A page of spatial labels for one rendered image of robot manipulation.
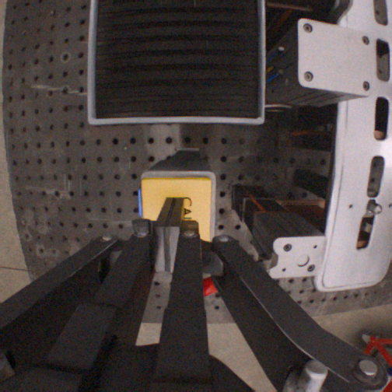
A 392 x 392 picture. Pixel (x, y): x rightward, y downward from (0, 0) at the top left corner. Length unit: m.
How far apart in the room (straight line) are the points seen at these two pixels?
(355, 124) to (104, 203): 0.64
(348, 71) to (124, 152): 0.56
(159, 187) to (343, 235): 0.35
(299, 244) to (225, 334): 1.68
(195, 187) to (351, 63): 0.22
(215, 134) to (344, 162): 0.36
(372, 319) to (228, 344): 1.32
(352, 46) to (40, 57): 0.76
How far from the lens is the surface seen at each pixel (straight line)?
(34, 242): 0.90
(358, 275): 0.54
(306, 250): 0.36
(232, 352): 2.16
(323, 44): 0.29
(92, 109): 0.20
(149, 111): 0.19
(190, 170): 0.21
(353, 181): 0.44
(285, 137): 0.69
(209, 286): 0.27
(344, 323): 2.37
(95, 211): 0.74
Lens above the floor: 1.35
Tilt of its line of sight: 76 degrees down
